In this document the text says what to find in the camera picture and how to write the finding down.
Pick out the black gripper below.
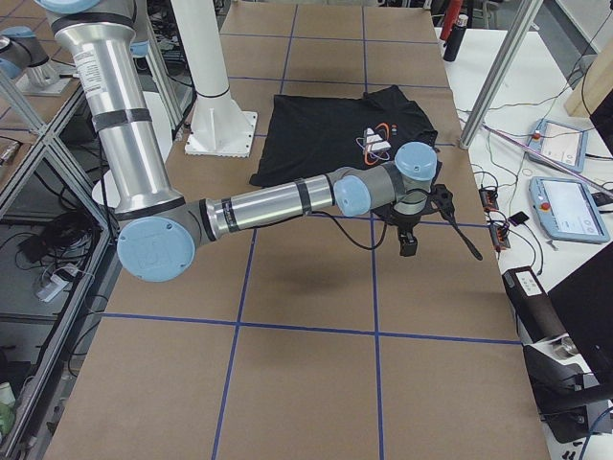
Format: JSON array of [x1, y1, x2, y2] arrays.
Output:
[[389, 207, 421, 257]]

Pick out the black t-shirt with logo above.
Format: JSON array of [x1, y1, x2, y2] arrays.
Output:
[[249, 85, 439, 216]]

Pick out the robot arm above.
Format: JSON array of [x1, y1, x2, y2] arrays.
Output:
[[43, 1, 438, 282]]

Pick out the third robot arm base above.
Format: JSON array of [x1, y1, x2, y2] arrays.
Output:
[[1, 26, 73, 96]]

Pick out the metal grabber rod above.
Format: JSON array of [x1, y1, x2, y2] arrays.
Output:
[[481, 123, 613, 196]]

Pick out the lower blue teach pendant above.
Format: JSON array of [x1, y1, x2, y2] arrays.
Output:
[[529, 177, 610, 243]]

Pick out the blue teach pendant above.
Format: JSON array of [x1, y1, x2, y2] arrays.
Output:
[[529, 177, 610, 243], [527, 119, 588, 173]]

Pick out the black box device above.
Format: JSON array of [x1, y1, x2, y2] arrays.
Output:
[[502, 266, 568, 344]]

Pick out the upper blue teach pendant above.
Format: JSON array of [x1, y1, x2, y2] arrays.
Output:
[[527, 119, 588, 173]]

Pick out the black water bottle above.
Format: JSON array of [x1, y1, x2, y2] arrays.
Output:
[[443, 14, 468, 62]]

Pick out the black monitor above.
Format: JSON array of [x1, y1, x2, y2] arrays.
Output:
[[548, 244, 613, 383]]

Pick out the red bottle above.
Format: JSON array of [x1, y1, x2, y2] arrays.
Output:
[[440, 0, 464, 41]]

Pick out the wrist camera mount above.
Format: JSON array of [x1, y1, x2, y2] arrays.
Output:
[[426, 184, 483, 261]]

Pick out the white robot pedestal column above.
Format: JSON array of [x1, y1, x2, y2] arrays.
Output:
[[171, 0, 258, 157]]

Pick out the aluminium frame post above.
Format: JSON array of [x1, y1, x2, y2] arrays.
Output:
[[459, 0, 543, 150]]

